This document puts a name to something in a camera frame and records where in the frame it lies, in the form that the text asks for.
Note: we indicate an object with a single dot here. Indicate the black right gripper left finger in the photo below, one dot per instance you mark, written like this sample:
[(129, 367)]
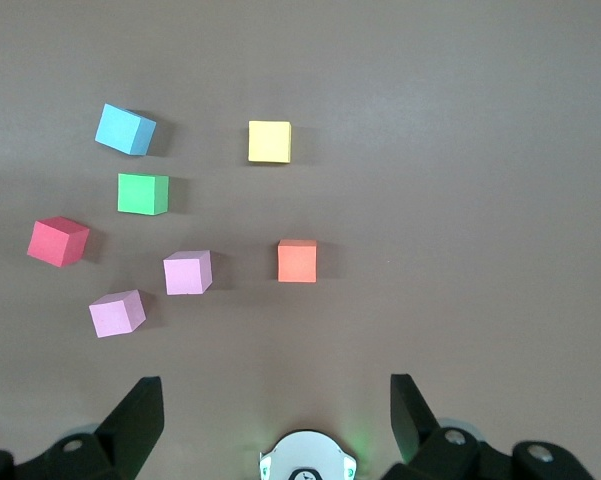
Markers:
[(130, 425)]

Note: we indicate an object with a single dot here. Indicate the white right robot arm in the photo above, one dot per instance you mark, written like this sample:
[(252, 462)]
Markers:
[(305, 452)]

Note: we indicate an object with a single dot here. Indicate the pink foam cube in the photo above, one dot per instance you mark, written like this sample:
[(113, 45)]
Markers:
[(185, 274), (115, 315)]

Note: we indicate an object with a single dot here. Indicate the orange foam cube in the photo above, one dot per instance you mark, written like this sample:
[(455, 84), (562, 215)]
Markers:
[(296, 261)]

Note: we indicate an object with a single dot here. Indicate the brown table cover mat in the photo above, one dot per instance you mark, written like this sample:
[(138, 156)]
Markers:
[(455, 200)]

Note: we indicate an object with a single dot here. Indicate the green foam cube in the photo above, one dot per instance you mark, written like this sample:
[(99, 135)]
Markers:
[(140, 193)]

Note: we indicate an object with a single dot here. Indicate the yellow foam cube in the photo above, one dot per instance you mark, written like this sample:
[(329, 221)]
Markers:
[(269, 141)]

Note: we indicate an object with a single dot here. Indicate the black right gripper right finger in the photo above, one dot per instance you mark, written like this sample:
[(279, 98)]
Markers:
[(412, 415)]

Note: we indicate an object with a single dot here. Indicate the light blue foam cube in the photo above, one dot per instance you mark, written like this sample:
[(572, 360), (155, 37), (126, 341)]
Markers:
[(122, 129)]

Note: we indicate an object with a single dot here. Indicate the red foam cube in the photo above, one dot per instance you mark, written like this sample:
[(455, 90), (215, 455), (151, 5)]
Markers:
[(55, 242)]

